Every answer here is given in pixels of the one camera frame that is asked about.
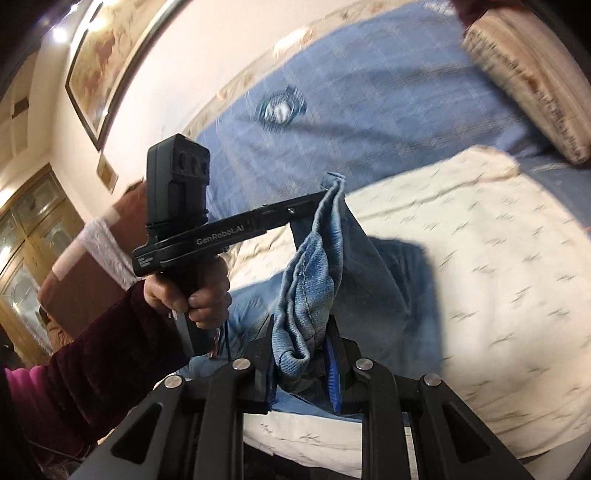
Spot blue denim jeans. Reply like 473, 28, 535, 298
179, 173, 443, 418

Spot person's left hand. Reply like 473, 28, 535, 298
143, 257, 232, 330

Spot white lace cloth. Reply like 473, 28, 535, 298
77, 218, 137, 291

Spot small framed picture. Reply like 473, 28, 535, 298
96, 152, 118, 193

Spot brown upholstered headboard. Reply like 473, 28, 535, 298
37, 180, 147, 351

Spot wooden glass-door wardrobe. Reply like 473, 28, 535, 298
1, 165, 84, 366

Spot cream leaf-print bed sheet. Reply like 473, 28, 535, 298
225, 144, 591, 480

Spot large framed painting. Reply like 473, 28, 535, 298
65, 0, 186, 151

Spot beige brown pillow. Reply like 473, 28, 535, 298
463, 7, 590, 165

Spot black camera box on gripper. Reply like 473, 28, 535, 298
146, 134, 211, 240

